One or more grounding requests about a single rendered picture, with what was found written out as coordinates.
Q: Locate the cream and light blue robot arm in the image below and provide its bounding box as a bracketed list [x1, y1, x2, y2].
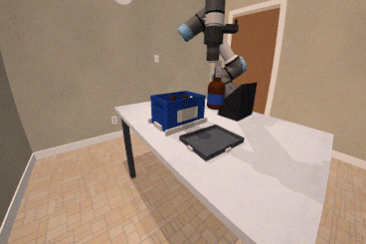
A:
[178, 0, 247, 97]

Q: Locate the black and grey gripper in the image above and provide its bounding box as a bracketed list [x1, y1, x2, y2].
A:
[203, 12, 239, 78]

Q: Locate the blue divided crate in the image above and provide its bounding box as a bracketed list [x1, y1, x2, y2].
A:
[150, 91, 205, 132]

